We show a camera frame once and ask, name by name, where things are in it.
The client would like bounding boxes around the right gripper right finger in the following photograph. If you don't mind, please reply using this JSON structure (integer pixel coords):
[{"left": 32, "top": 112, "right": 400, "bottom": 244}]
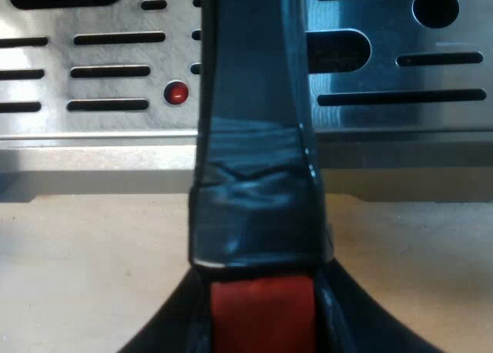
[{"left": 312, "top": 258, "right": 450, "bottom": 353}]

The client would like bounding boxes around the steel espresso machine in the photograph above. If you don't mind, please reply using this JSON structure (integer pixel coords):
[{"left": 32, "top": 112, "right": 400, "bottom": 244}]
[{"left": 0, "top": 0, "right": 493, "bottom": 204}]

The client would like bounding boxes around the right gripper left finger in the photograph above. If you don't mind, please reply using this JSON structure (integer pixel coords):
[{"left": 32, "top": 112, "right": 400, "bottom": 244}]
[{"left": 115, "top": 266, "right": 215, "bottom": 353}]

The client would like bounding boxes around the filter holder with red-ended handle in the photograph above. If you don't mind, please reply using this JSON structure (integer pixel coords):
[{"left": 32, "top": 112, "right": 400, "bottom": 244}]
[{"left": 187, "top": 0, "right": 335, "bottom": 353}]

